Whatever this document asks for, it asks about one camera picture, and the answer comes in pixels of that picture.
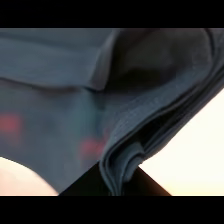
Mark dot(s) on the navy polo shirt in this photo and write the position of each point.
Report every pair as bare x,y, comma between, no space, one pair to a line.
83,100

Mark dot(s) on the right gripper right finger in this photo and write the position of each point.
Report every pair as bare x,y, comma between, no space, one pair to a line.
146,185

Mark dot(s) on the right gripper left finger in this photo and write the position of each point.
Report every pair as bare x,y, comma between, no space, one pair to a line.
90,183

